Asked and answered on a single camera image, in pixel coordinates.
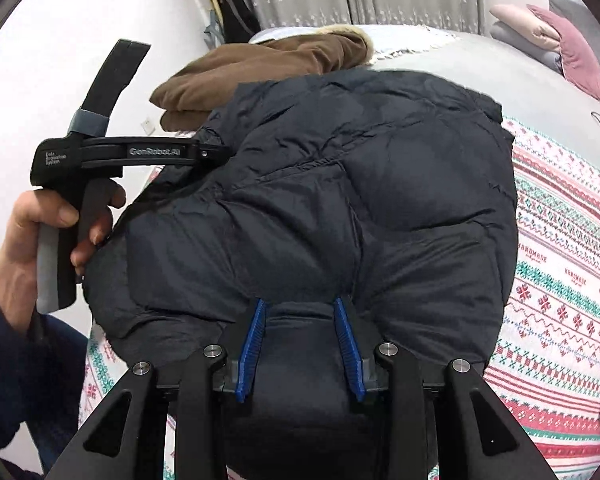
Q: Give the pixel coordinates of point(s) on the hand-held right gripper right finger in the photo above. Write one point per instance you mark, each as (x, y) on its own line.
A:
(347, 350)

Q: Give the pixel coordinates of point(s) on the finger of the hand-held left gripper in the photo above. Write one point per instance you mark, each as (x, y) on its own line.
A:
(215, 153)

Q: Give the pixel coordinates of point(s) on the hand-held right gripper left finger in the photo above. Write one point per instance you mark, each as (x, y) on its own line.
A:
(250, 350)

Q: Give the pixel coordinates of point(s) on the black puffer jacket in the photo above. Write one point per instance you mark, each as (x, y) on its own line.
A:
(305, 210)

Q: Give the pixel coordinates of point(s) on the person's left forearm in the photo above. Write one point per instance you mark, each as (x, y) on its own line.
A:
(20, 385)

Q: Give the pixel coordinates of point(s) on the hanging dark clothes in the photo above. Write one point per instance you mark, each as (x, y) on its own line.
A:
(230, 5)

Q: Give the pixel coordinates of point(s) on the person's left hand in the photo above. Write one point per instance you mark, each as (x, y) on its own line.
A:
(20, 250)

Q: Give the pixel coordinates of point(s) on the brown fur-trimmed coat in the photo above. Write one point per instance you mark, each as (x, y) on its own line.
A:
(260, 65)

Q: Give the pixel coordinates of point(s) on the red green patterned blanket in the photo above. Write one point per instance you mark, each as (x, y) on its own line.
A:
(555, 310)

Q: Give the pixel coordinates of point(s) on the white fringed blanket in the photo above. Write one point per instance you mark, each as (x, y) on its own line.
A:
(405, 40)

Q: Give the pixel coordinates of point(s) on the light pink pillow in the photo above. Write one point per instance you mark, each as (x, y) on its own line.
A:
(520, 17)

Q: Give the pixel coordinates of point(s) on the dusty pink pillow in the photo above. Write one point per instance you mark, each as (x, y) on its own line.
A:
(577, 55)

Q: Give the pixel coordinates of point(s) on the white wall socket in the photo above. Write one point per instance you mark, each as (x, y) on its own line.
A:
(147, 126)

